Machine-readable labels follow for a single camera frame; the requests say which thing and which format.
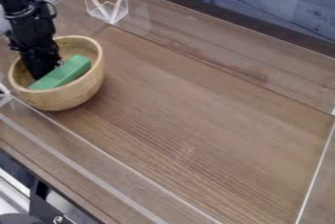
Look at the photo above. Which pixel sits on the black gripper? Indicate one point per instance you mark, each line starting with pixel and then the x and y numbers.
pixel 31 34

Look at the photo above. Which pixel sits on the green rectangular stick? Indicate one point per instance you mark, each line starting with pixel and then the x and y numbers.
pixel 64 74

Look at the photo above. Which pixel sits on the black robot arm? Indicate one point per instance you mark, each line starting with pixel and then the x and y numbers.
pixel 31 34

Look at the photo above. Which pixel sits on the wooden bowl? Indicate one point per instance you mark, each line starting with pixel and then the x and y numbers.
pixel 74 93

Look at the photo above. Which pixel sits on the clear acrylic corner bracket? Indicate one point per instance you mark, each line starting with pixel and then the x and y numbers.
pixel 109 12

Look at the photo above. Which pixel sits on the clear acrylic front wall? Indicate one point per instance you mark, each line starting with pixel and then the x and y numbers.
pixel 112 191

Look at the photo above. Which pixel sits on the clear acrylic wall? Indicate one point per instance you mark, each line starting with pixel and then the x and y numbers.
pixel 112 191
pixel 286 68

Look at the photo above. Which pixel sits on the black table frame bracket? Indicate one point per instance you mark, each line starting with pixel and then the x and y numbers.
pixel 44 210

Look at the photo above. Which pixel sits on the clear acrylic back wall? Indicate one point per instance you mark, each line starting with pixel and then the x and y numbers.
pixel 286 68

